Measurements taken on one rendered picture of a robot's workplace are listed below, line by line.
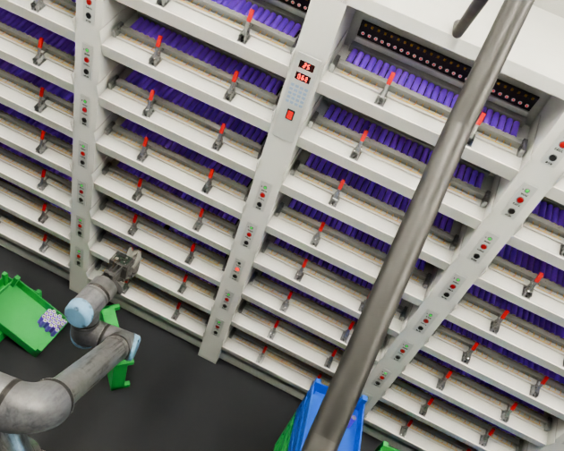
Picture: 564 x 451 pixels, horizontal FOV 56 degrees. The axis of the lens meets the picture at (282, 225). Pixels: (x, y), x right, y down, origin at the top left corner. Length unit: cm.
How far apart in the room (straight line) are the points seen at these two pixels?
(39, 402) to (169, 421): 111
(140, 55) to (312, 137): 61
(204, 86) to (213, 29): 19
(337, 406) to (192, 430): 201
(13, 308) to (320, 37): 177
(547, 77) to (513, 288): 70
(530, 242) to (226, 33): 108
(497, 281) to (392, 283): 141
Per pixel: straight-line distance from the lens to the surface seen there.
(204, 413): 246
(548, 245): 175
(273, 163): 173
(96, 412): 242
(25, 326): 259
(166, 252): 222
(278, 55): 160
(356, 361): 42
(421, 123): 155
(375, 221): 176
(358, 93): 156
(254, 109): 169
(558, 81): 149
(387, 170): 165
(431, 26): 145
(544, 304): 189
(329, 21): 150
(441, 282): 184
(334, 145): 166
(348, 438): 202
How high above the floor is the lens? 217
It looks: 41 degrees down
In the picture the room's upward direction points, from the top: 22 degrees clockwise
